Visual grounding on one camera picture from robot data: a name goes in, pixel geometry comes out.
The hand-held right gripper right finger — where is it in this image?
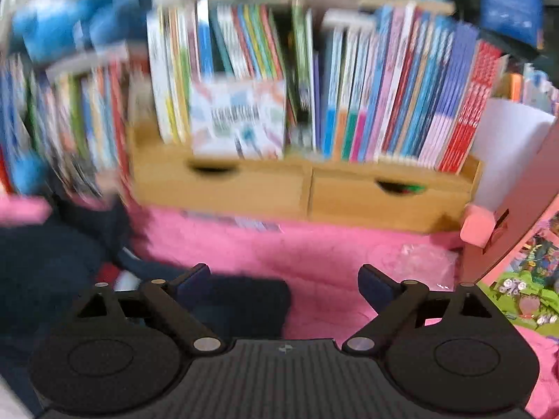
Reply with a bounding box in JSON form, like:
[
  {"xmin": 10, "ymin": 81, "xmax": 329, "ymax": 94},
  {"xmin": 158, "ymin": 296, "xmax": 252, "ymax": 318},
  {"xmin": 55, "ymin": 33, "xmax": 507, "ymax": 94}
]
[{"xmin": 342, "ymin": 264, "xmax": 499, "ymax": 355}]

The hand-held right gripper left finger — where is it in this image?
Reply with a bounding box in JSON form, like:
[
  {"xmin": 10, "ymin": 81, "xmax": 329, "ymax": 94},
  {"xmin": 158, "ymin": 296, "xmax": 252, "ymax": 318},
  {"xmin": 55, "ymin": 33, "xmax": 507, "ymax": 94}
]
[{"xmin": 76, "ymin": 263, "xmax": 228, "ymax": 355}]

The navy white jacket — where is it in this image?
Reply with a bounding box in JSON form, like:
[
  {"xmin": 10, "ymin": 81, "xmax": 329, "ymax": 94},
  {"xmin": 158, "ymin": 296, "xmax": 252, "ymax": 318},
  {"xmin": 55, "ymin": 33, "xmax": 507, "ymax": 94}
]
[{"xmin": 0, "ymin": 175, "xmax": 292, "ymax": 404}]

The clear plastic bag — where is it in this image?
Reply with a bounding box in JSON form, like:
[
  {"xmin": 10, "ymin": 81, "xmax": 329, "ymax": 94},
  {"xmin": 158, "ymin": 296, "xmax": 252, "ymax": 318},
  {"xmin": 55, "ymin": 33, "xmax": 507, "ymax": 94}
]
[{"xmin": 392, "ymin": 241, "xmax": 462, "ymax": 292}]

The pink bunny print blanket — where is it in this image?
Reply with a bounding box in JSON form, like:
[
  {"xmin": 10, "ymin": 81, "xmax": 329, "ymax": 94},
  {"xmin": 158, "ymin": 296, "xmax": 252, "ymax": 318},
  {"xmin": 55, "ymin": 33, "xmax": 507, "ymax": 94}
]
[{"xmin": 0, "ymin": 194, "xmax": 559, "ymax": 419}]

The wooden drawer organizer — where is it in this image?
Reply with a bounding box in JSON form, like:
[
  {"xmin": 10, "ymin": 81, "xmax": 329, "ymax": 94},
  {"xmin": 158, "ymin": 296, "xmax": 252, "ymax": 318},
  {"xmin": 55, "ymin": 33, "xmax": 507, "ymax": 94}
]
[{"xmin": 128, "ymin": 121, "xmax": 484, "ymax": 235}]

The pink dollhouse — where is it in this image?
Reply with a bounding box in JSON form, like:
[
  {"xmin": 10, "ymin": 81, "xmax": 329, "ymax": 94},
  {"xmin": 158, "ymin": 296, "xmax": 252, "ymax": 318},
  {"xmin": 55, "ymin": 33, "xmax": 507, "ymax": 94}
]
[{"xmin": 460, "ymin": 118, "xmax": 559, "ymax": 339}]

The white colourful print box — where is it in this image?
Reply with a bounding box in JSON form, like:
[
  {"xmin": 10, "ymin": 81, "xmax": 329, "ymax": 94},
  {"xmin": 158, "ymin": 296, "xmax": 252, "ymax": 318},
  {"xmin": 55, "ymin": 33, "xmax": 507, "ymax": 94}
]
[{"xmin": 189, "ymin": 77, "xmax": 288, "ymax": 161}]

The row of blue pink books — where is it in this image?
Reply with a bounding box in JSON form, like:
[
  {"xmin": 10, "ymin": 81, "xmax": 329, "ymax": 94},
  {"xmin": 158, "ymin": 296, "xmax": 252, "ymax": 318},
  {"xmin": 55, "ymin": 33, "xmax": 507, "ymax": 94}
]
[{"xmin": 313, "ymin": 2, "xmax": 508, "ymax": 174}]

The white paper sheet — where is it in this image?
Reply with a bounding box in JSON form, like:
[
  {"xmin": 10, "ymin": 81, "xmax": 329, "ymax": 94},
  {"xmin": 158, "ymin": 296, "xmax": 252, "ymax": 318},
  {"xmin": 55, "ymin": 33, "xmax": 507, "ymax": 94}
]
[{"xmin": 470, "ymin": 97, "xmax": 558, "ymax": 211}]

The row of green spine books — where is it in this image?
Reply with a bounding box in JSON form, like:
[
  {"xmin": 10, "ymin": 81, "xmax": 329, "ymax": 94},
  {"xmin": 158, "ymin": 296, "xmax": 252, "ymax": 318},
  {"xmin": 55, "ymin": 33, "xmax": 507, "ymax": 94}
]
[{"xmin": 146, "ymin": 0, "xmax": 316, "ymax": 151}]

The row of thin pastel books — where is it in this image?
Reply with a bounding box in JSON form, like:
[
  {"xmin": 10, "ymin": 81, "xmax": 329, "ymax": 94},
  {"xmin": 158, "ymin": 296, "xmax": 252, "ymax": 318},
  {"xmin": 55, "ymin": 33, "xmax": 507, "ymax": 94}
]
[{"xmin": 493, "ymin": 53, "xmax": 559, "ymax": 115}]

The blue cardboard box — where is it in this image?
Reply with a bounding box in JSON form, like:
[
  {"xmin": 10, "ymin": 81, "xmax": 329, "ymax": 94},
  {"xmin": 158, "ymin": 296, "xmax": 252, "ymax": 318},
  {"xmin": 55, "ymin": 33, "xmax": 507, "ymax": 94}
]
[{"xmin": 479, "ymin": 0, "xmax": 547, "ymax": 52}]

